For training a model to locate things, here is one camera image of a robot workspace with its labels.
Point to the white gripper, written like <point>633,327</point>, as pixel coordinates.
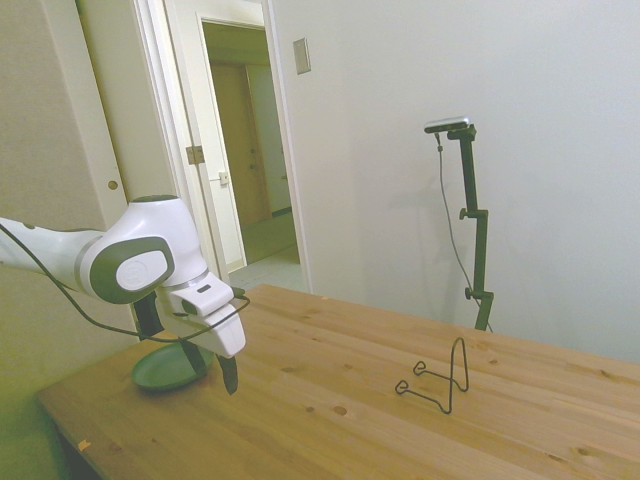
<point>225,335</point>

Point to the green round plate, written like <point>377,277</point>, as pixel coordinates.
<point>160,371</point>

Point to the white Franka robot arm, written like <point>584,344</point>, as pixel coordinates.
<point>135,240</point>

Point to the metal door strike plate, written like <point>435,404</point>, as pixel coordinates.
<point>223,178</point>

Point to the brass door hinge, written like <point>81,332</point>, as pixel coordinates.
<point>195,155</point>

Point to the brown wooden hallway door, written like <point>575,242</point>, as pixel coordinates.
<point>235,150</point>

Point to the beige door panel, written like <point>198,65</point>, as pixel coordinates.
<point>45,125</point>

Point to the white door frame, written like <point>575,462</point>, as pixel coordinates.
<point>175,100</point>

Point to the black clamp camera stand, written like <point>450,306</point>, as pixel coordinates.
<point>481,250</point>

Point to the blank wall cover plate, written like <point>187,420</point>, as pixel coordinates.
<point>302,56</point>

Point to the silver stereo camera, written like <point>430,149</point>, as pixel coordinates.
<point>447,124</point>

